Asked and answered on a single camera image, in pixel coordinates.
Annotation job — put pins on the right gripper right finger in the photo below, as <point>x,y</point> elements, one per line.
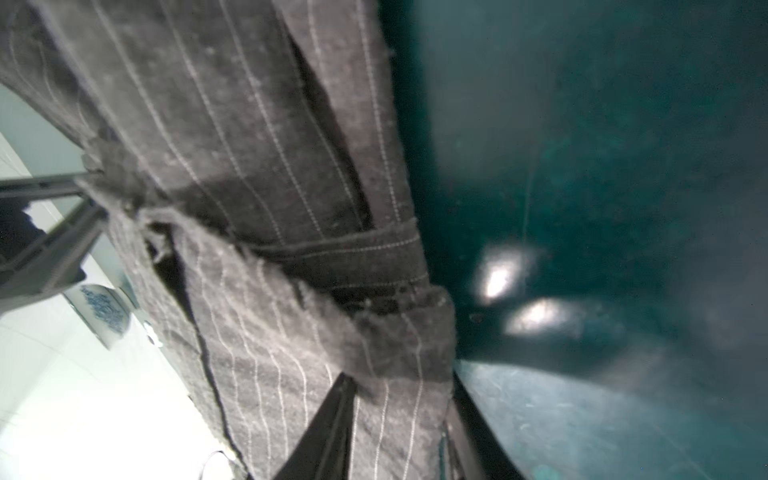
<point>475,452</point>

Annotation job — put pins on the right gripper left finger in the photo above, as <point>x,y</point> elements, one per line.
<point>324,451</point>

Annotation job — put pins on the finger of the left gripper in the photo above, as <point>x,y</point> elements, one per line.
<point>45,187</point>
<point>36,265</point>

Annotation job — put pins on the grey pinstriped long sleeve shirt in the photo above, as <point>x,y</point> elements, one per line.
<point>248,157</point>

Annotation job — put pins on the blue white ceramic plate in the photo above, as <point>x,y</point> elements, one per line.
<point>105,311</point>

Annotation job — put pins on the small metal clip on table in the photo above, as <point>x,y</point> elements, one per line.
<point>152,336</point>

